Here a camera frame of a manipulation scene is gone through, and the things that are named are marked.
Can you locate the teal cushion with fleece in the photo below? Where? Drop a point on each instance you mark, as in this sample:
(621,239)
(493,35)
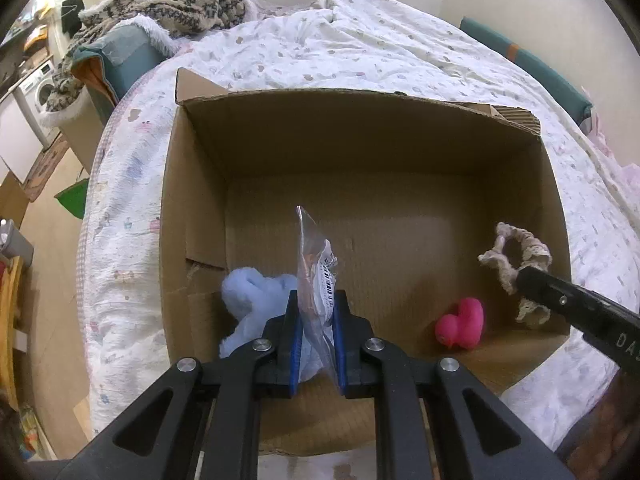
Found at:
(112,64)

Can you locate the teal headboard cushion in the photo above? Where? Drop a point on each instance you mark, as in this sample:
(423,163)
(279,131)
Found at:
(573,102)

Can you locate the white patterned bed quilt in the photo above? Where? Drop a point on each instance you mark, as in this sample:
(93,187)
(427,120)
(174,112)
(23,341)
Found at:
(359,44)

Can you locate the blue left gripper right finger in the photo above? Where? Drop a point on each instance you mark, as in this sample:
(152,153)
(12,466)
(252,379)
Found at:
(340,302)

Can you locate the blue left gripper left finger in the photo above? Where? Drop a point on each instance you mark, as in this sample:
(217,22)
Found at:
(293,342)

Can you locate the brown cardboard box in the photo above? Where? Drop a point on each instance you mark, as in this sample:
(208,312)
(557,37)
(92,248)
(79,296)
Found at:
(408,191)

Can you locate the clear plastic barcode packet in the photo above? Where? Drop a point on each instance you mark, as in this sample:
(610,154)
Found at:
(316,290)

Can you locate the patterned knit blanket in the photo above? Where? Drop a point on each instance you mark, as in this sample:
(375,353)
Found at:
(179,18)

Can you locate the pink rubber duck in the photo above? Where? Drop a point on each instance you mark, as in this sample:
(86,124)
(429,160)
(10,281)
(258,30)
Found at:
(463,329)

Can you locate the white washing machine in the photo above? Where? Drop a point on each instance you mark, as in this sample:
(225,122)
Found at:
(32,95)

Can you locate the beige lace scrunchie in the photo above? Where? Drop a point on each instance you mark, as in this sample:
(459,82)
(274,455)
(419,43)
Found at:
(515,249)

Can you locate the light blue fluffy scrunchie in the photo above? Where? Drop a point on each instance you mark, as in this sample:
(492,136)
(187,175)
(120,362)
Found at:
(253,299)

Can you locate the white kitchen cabinet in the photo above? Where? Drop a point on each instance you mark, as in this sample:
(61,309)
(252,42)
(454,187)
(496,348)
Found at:
(19,145)

